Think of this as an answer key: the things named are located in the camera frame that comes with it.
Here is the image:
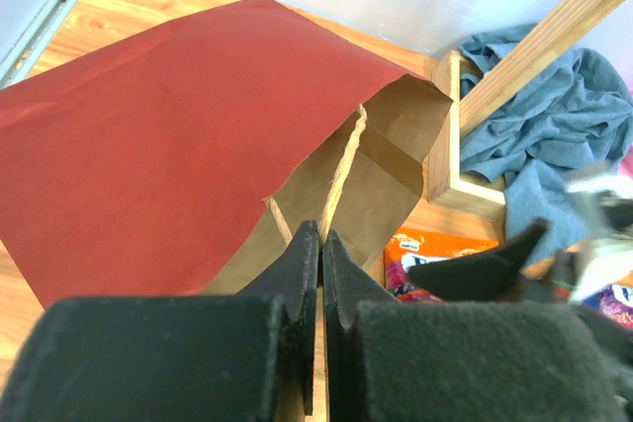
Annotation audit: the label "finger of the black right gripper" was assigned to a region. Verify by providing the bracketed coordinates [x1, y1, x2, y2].
[407, 218, 549, 302]

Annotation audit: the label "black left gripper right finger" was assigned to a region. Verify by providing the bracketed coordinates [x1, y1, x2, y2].
[321, 233, 628, 421]

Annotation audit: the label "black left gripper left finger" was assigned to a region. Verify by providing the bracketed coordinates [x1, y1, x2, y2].
[1, 221, 319, 421]

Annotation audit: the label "orange Fox's candy bag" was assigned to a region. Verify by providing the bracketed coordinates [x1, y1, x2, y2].
[383, 227, 498, 302]

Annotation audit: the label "purple Fox's candy bag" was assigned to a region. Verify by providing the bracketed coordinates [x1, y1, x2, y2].
[583, 284, 633, 330]

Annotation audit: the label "red paper bag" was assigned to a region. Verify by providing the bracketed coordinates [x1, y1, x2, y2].
[1, 0, 451, 306]

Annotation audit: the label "pink t-shirt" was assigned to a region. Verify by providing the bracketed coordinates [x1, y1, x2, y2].
[618, 147, 633, 181]

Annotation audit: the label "blue crumpled shirt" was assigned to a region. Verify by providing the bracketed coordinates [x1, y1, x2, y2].
[460, 47, 632, 264]

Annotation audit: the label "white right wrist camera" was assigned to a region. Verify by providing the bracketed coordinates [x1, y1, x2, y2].
[565, 162, 632, 302]

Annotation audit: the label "wooden rack frame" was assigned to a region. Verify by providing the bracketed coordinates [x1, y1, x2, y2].
[427, 0, 633, 240]

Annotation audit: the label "aluminium corner post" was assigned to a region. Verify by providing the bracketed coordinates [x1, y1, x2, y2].
[0, 0, 113, 90]

